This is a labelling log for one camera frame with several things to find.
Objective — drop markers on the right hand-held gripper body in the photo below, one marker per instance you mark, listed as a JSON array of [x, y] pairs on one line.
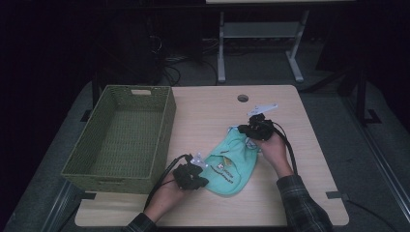
[[261, 129]]

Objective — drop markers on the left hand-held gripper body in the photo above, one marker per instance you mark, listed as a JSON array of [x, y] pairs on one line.
[[187, 175]]

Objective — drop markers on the mint green baby garment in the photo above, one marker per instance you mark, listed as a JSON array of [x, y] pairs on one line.
[[232, 161]]

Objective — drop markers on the green woven basket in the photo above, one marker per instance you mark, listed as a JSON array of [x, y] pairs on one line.
[[125, 135]]

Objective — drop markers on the person's left hand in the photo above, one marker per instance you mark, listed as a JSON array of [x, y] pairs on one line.
[[166, 196]]

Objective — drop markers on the person's right hand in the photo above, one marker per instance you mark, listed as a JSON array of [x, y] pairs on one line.
[[277, 154]]

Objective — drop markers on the white metal stand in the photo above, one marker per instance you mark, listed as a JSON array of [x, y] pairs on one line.
[[257, 30]]

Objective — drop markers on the grey tape strip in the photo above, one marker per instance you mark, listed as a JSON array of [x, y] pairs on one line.
[[336, 195]]

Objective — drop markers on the dark tape strip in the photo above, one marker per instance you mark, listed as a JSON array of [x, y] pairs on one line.
[[87, 195]]

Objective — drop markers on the black floor tape mark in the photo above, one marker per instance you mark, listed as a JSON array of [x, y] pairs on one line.
[[374, 118], [85, 116]]

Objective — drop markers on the aluminium floor rail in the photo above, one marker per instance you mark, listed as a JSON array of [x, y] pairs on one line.
[[380, 161], [58, 206]]

